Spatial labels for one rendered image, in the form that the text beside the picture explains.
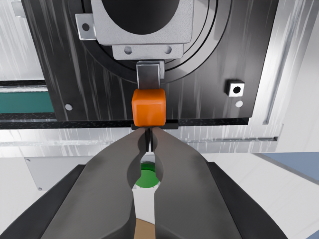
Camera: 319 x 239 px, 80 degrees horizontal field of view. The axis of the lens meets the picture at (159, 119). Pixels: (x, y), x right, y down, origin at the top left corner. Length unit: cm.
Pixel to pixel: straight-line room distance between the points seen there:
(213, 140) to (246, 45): 13
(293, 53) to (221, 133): 12
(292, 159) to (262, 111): 159
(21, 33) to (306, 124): 48
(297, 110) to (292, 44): 20
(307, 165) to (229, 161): 155
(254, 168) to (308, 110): 15
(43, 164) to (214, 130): 25
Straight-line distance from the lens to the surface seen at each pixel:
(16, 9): 25
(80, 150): 29
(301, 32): 26
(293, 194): 58
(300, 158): 188
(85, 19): 18
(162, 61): 18
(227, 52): 22
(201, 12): 19
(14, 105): 31
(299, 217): 67
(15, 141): 32
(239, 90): 23
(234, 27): 22
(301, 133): 47
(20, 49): 32
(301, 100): 43
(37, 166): 34
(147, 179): 29
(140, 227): 54
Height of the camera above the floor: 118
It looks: 62 degrees down
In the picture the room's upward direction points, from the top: 179 degrees clockwise
